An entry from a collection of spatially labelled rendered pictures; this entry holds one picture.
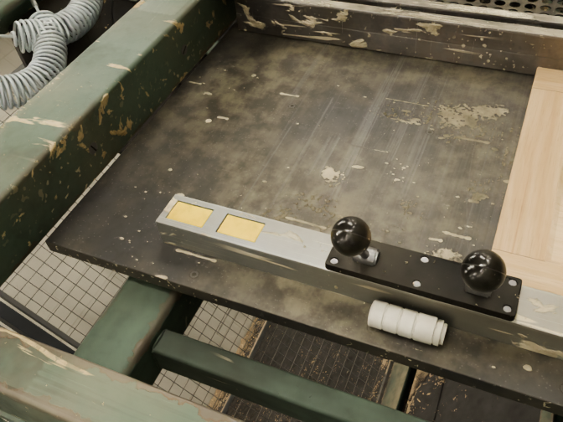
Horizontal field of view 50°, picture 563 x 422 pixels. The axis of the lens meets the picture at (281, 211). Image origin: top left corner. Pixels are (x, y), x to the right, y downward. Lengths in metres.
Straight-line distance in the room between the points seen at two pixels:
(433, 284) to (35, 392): 0.41
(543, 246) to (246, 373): 0.37
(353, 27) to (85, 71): 0.43
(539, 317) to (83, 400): 0.45
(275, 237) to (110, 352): 0.23
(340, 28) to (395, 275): 0.53
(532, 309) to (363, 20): 0.57
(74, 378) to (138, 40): 0.53
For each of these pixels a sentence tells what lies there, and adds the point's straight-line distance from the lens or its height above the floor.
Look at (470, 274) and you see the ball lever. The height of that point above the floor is 1.42.
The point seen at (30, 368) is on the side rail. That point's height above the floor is 1.65.
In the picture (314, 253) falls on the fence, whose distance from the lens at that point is 0.68.
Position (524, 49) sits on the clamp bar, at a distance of 1.01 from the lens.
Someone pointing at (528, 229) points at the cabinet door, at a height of 1.31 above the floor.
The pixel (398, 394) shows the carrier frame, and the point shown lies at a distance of 1.76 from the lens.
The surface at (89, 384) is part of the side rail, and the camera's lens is 0.63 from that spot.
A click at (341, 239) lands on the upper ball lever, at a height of 1.51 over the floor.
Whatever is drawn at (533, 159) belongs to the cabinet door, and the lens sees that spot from 0.85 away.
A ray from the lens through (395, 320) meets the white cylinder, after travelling 0.65.
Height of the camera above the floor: 1.68
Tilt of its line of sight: 12 degrees down
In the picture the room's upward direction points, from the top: 51 degrees counter-clockwise
